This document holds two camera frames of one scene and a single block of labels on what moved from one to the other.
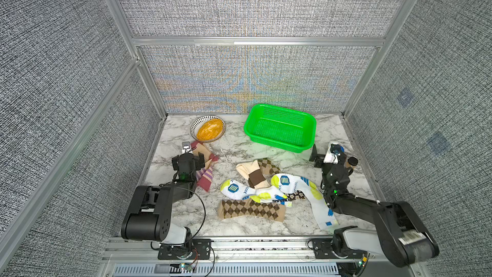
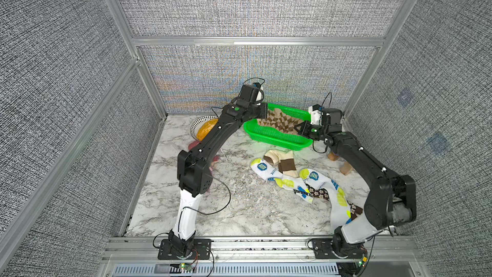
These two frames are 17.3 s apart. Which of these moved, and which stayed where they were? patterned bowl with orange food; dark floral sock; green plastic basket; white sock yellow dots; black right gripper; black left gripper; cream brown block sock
Moved: cream brown block sock; black left gripper; dark floral sock; white sock yellow dots; black right gripper
Stayed: green plastic basket; patterned bowl with orange food
